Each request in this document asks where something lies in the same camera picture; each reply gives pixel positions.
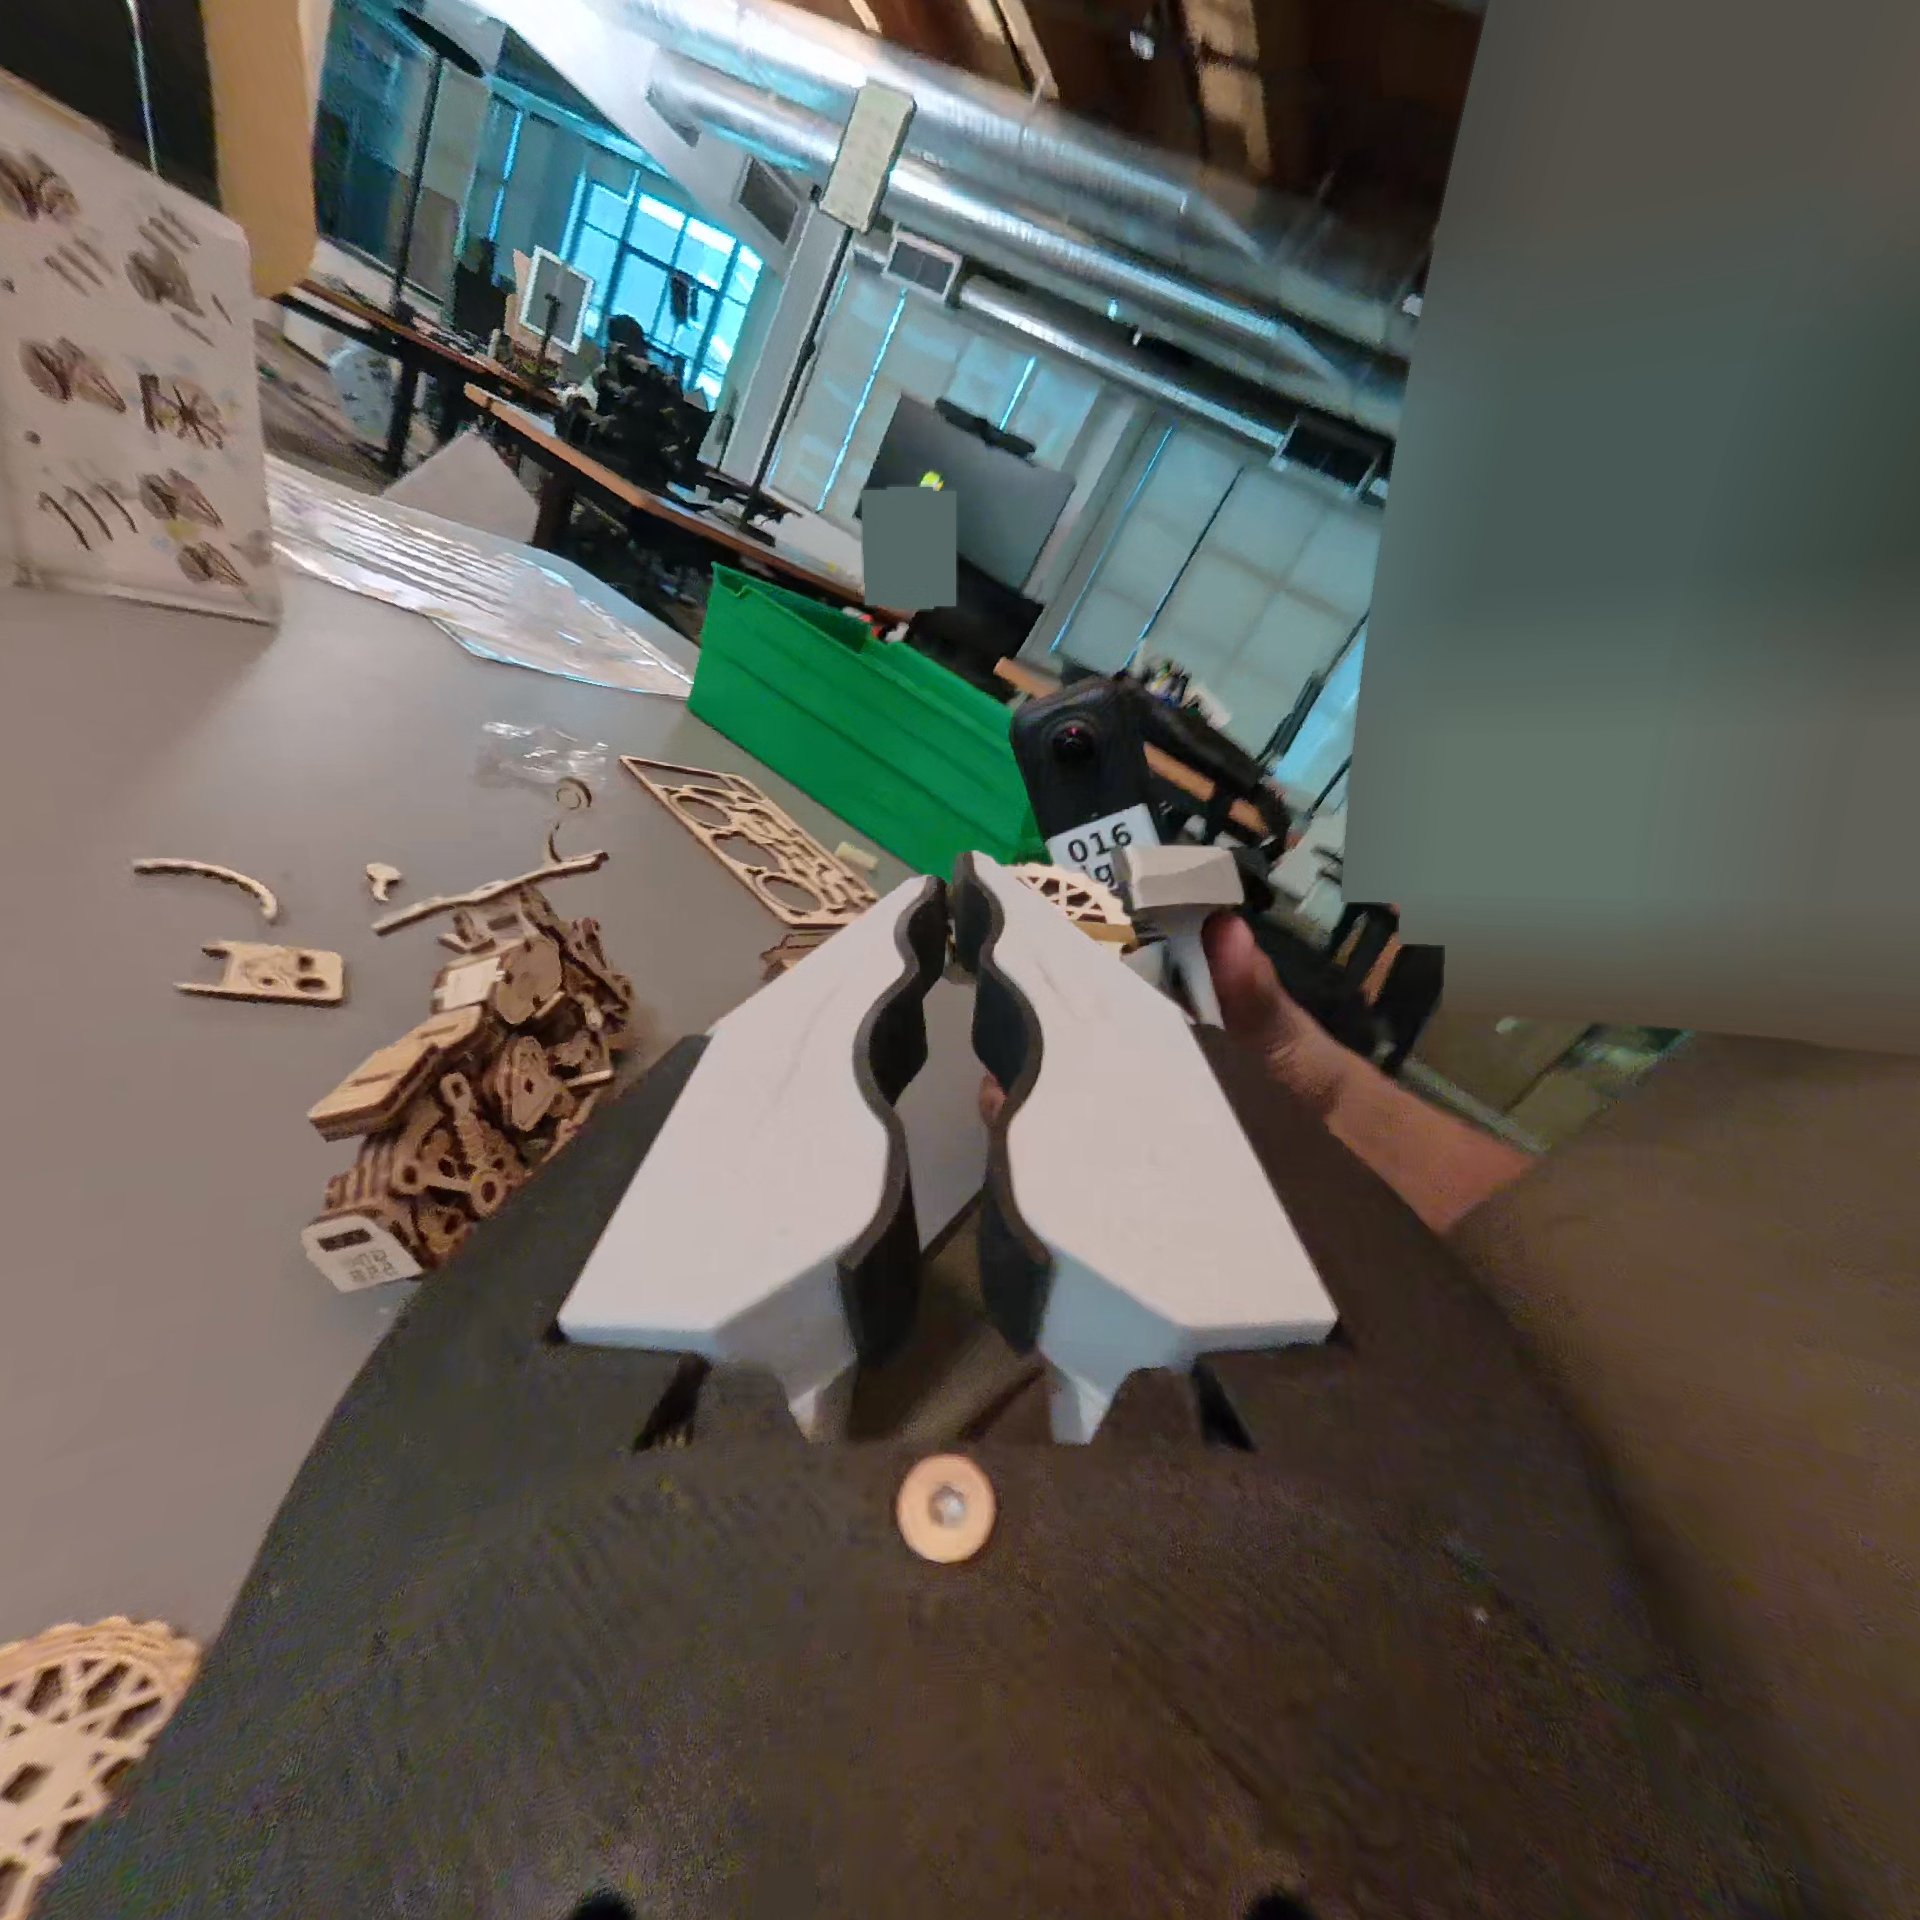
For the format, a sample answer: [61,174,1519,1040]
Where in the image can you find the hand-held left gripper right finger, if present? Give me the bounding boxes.
[947,852,1344,1449]

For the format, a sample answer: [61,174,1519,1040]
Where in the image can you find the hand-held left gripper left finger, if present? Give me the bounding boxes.
[555,874,951,1446]

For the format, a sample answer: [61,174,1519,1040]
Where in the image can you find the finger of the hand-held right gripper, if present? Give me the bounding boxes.
[1120,840,1249,913]

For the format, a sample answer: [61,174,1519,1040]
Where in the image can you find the wooden gear wheel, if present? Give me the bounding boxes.
[0,1616,202,1920]
[1008,862,1143,954]

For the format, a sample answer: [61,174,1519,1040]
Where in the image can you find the wooden office desk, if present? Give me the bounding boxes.
[277,286,541,482]
[463,382,863,601]

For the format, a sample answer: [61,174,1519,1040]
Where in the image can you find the grey desk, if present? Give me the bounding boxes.
[0,570,1050,1920]

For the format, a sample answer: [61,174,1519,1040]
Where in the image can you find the person's right hand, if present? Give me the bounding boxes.
[1203,915,1401,1162]

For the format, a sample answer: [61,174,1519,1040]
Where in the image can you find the green plastic bin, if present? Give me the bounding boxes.
[690,563,1050,874]

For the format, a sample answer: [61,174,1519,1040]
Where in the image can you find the wooden motorcycle model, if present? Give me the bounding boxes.
[304,778,639,1297]

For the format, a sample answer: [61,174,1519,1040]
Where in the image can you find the black monitor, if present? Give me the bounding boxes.
[872,394,1077,601]

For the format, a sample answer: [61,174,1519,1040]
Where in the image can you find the wooden sheet with round cutouts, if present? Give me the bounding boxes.
[618,754,879,923]

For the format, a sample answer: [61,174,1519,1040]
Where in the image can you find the small clear plastic bag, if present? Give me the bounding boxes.
[478,720,615,788]

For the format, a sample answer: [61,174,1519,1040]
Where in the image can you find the small wooden plate part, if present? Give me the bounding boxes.
[175,937,347,1009]

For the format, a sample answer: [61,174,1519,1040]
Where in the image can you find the metal air ducts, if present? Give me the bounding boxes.
[449,0,1441,361]

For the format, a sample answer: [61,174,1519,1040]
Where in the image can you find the curved wooden strip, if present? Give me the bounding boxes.
[133,856,280,923]

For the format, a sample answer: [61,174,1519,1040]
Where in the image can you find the large clear plastic sheet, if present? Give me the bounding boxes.
[266,457,694,700]

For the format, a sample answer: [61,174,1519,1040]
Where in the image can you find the white sign on pole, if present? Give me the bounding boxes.
[755,82,921,497]

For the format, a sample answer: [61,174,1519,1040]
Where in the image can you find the grey triangular board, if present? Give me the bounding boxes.
[381,433,538,550]

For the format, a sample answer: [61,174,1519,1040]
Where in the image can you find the white board on stand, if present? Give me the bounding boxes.
[521,248,598,355]

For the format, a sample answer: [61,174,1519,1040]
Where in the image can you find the instruction booklet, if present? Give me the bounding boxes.
[0,66,283,624]

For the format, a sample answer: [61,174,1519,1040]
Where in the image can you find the tan curved panel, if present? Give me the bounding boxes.
[200,0,335,297]

